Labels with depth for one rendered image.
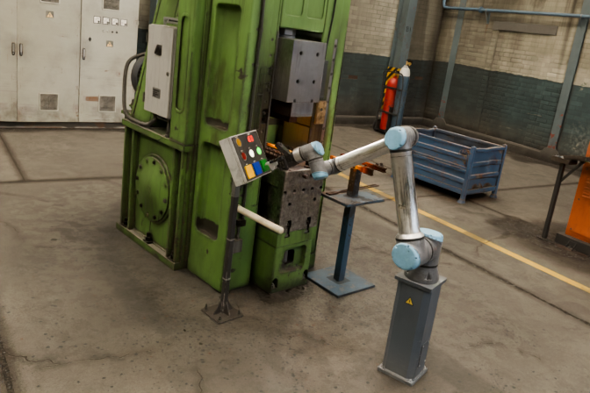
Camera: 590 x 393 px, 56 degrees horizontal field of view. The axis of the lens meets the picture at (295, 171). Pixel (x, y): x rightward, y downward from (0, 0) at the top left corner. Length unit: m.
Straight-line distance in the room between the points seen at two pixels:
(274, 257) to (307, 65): 1.33
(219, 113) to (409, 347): 1.93
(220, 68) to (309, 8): 0.72
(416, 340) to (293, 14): 2.15
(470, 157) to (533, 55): 4.89
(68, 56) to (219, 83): 4.87
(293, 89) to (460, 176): 3.91
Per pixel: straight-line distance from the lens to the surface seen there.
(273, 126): 4.26
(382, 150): 3.13
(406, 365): 3.36
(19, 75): 8.44
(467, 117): 12.42
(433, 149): 7.40
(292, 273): 4.11
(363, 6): 11.61
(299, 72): 3.68
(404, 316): 3.25
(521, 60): 11.78
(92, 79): 8.64
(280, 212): 3.78
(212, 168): 3.96
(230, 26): 3.80
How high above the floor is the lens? 1.86
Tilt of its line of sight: 15 degrees down
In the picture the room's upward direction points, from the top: 8 degrees clockwise
